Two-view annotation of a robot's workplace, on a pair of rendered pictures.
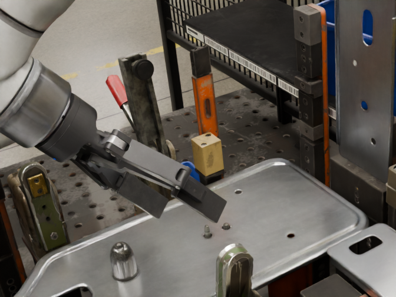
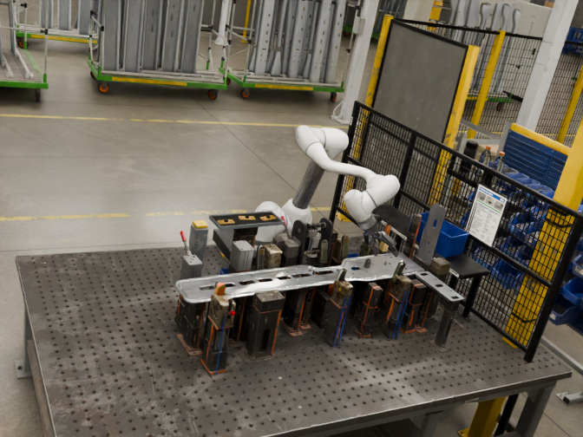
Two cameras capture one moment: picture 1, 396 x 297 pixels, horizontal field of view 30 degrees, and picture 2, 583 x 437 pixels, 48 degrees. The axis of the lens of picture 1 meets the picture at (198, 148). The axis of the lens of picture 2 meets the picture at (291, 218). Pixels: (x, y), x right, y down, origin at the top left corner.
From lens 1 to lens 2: 2.64 m
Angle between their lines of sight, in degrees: 11
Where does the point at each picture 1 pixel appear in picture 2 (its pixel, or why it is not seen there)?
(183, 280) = (381, 270)
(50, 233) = (344, 254)
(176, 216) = (376, 258)
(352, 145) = (422, 253)
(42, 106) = (371, 221)
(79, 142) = (375, 231)
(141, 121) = not seen: hidden behind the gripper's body
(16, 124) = (365, 224)
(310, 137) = (407, 251)
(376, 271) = (426, 278)
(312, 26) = (417, 219)
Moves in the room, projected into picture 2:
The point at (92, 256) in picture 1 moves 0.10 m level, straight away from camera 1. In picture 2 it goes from (357, 262) to (350, 252)
